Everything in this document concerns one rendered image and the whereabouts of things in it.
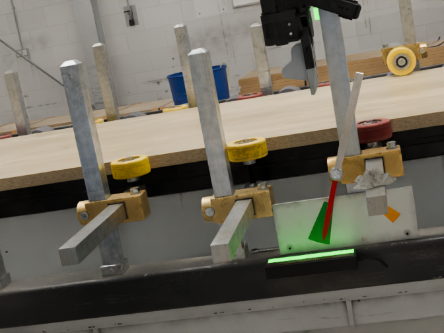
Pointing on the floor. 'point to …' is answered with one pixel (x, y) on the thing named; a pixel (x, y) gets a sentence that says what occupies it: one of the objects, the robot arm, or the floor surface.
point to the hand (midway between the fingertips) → (316, 86)
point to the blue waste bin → (223, 86)
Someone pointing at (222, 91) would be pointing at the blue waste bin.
